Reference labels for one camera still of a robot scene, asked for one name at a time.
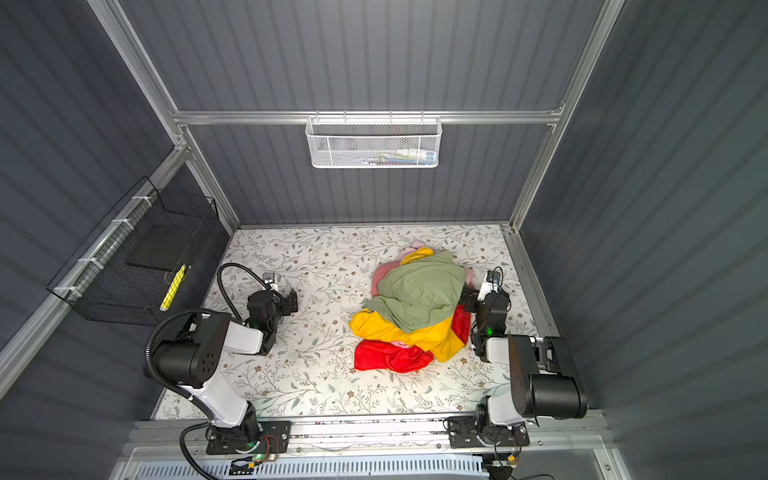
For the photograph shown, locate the white vented panel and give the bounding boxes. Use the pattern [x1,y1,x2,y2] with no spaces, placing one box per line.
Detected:
[133,454,488,480]

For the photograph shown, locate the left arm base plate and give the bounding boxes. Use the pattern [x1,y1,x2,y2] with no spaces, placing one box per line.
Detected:
[206,421,292,456]

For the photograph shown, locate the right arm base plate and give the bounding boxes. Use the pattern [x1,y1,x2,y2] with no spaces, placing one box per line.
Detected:
[442,415,530,449]

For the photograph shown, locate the black wire basket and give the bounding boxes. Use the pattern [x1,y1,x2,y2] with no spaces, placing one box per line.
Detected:
[48,180,220,326]

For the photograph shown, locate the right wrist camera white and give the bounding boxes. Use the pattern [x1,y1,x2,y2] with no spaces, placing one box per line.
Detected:
[478,267,503,301]

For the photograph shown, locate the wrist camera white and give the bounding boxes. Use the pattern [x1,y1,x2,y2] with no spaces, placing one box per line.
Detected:
[261,272,286,294]
[478,267,503,301]

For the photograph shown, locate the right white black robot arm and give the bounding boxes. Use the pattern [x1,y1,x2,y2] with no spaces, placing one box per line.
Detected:
[459,287,588,447]

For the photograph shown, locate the dusty rose cloth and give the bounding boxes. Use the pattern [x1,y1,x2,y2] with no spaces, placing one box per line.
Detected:
[371,260,400,297]

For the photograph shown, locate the left black corrugated cable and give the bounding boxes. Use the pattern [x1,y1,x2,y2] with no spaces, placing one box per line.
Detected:
[143,262,272,385]

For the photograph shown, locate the white wire basket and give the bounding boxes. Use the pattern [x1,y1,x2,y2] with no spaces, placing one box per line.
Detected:
[305,118,443,169]

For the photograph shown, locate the green cloth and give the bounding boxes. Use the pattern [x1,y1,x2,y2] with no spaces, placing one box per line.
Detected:
[364,247,467,333]

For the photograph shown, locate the yellow marker pen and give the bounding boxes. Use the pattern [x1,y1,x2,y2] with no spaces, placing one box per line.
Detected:
[159,264,188,312]

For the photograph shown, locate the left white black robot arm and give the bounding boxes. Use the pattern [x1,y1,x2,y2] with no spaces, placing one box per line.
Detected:
[144,289,298,454]

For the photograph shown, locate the red cloth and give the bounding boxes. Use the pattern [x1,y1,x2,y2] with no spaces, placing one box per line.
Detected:
[349,306,471,374]

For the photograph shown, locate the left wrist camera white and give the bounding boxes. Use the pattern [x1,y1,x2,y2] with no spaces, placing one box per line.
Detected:
[261,272,286,294]

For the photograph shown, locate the yellow cloth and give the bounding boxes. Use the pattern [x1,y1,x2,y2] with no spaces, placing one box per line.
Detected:
[349,246,472,362]

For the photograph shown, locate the light pink cloth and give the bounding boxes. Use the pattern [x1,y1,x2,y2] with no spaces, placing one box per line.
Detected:
[396,241,474,288]

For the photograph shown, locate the aluminium mounting rail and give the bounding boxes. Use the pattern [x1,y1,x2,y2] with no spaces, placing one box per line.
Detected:
[119,410,615,461]

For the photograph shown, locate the floral patterned table mat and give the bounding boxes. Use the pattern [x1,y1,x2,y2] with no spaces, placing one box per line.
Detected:
[153,224,541,420]

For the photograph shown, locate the items in white basket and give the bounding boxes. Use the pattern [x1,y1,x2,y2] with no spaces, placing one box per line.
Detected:
[352,148,438,167]

